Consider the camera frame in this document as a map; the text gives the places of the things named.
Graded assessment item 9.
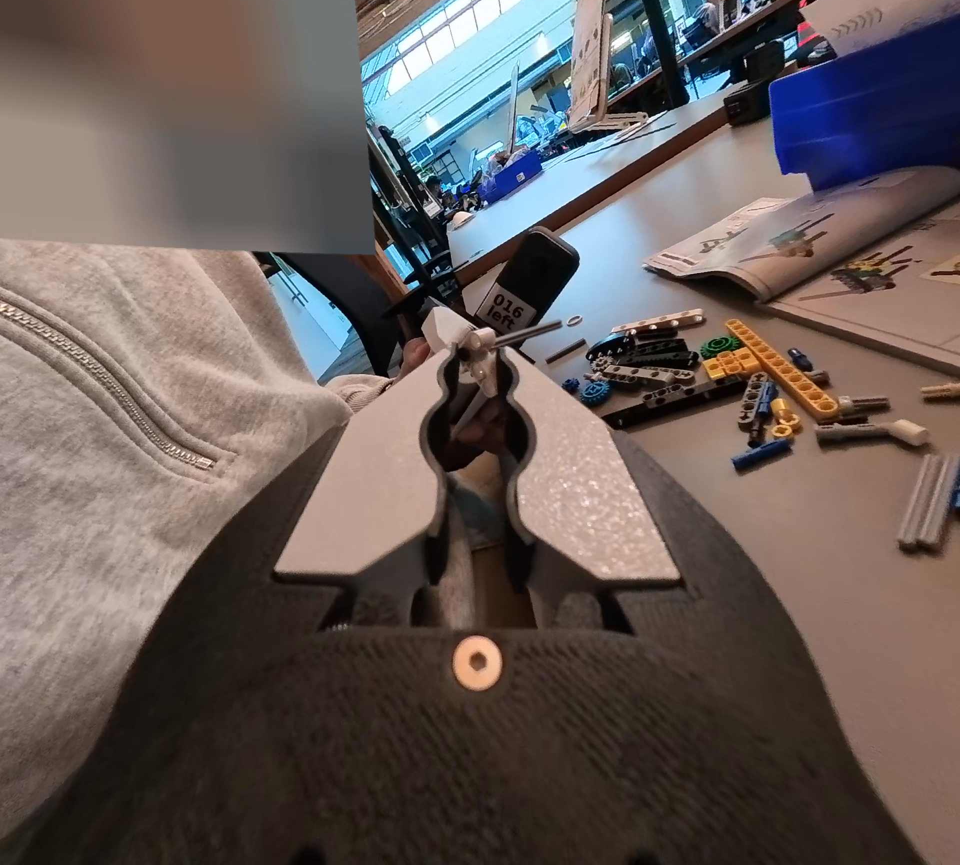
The black pillar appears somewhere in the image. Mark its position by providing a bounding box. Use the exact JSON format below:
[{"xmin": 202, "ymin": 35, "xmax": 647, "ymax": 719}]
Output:
[{"xmin": 618, "ymin": 0, "xmax": 691, "ymax": 107}]

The small black box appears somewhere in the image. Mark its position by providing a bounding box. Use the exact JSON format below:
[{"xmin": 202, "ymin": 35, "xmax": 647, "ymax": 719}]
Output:
[{"xmin": 723, "ymin": 40, "xmax": 789, "ymax": 127}]

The grey lego axle pair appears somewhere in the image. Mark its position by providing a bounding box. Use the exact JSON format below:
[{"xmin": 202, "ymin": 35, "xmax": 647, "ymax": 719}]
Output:
[{"xmin": 897, "ymin": 452, "xmax": 960, "ymax": 553}]

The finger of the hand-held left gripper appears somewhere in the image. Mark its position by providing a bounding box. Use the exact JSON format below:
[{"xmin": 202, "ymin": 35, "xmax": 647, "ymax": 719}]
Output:
[
  {"xmin": 421, "ymin": 306, "xmax": 481, "ymax": 358},
  {"xmin": 450, "ymin": 392, "xmax": 490, "ymax": 443}
]

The lego instruction booklet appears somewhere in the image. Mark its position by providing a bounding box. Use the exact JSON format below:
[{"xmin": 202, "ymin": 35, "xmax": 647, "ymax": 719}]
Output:
[{"xmin": 643, "ymin": 167, "xmax": 960, "ymax": 375}]

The black metal frame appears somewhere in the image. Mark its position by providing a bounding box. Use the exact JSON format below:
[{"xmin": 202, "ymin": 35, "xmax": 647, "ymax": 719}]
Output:
[{"xmin": 367, "ymin": 126, "xmax": 462, "ymax": 296}]

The small blue crate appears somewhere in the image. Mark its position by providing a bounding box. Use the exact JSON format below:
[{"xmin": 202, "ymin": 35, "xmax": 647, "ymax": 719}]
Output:
[{"xmin": 480, "ymin": 148, "xmax": 543, "ymax": 202}]

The grey white angled lego connector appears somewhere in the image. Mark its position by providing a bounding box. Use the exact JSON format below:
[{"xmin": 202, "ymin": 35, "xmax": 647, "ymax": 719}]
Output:
[{"xmin": 813, "ymin": 418, "xmax": 931, "ymax": 448}]

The long yellow lego beam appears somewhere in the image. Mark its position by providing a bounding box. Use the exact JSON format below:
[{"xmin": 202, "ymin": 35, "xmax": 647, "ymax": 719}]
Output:
[{"xmin": 723, "ymin": 319, "xmax": 840, "ymax": 422}]

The person's left hand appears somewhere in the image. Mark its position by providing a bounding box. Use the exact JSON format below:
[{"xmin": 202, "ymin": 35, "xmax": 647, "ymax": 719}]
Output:
[{"xmin": 442, "ymin": 400, "xmax": 531, "ymax": 473}]

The large blue plastic bin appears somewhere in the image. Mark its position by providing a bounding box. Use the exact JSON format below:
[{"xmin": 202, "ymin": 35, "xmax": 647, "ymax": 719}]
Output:
[{"xmin": 768, "ymin": 28, "xmax": 960, "ymax": 191}]

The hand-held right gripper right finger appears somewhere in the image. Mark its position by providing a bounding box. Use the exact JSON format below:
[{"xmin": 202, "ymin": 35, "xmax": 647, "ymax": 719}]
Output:
[{"xmin": 501, "ymin": 346, "xmax": 684, "ymax": 590}]

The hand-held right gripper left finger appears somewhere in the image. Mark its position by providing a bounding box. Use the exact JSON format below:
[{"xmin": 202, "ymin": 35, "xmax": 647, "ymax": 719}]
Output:
[{"xmin": 273, "ymin": 346, "xmax": 460, "ymax": 590}]

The grey zip hoodie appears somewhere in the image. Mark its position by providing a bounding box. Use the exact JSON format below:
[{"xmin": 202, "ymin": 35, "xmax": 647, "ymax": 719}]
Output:
[{"xmin": 0, "ymin": 238, "xmax": 391, "ymax": 836}]

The blue lego pin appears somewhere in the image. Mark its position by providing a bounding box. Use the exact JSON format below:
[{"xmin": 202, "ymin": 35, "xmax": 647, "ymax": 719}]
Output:
[{"xmin": 731, "ymin": 441, "xmax": 792, "ymax": 470}]

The pile of lego pieces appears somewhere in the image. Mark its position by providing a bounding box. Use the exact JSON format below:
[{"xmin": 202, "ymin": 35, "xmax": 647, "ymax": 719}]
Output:
[{"xmin": 558, "ymin": 306, "xmax": 894, "ymax": 450}]

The white lego connector with axle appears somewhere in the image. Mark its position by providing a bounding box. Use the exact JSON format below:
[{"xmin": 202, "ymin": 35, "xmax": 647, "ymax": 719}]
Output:
[{"xmin": 459, "ymin": 319, "xmax": 564, "ymax": 401}]

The black office chair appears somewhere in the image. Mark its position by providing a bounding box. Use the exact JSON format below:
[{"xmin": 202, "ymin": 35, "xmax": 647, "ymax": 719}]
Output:
[{"xmin": 258, "ymin": 251, "xmax": 410, "ymax": 382}]

